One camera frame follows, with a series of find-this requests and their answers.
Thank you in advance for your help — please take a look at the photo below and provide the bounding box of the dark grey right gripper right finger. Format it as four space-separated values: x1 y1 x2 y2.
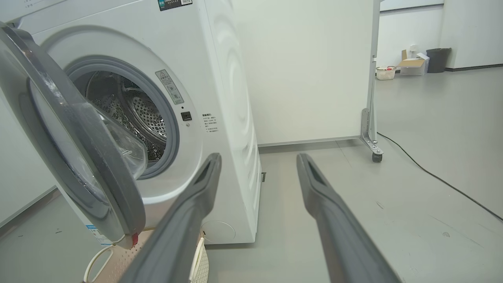
296 153 401 283

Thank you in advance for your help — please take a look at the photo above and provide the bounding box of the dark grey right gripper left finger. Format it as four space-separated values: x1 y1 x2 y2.
120 153 222 283

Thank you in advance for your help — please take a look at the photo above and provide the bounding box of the round black glass washer door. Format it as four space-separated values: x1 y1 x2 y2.
0 22 149 249

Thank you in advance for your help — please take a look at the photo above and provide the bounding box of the cream perforated laundry basket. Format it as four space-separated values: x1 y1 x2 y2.
83 230 209 283

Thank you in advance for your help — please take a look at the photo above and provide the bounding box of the grey rubber door seal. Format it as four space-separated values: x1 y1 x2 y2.
65 56 180 180

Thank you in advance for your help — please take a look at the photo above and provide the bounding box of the white front-load washing machine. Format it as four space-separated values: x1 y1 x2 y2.
0 0 262 247

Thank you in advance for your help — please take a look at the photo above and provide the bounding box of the small white basket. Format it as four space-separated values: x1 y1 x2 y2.
376 66 397 81

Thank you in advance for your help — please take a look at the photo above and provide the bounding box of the open cardboard box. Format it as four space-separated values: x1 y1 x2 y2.
397 50 430 76

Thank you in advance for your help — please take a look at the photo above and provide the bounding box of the blue energy label sticker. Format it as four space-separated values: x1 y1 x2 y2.
85 225 112 247

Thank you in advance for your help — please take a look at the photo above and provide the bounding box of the small text label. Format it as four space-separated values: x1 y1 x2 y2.
202 113 219 133

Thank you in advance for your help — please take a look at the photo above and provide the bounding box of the steel washer drum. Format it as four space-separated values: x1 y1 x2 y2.
73 71 167 162

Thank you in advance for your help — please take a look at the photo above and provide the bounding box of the grey warning label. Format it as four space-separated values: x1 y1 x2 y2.
155 70 184 105

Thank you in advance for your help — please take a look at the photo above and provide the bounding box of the white partition panel on casters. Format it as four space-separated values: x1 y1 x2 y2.
232 0 384 163

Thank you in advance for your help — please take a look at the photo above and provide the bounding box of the dark grey trash bin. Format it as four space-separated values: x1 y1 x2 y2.
426 48 452 74

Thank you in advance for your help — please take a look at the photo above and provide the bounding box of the black floor cable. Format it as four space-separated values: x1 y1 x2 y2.
377 132 503 221

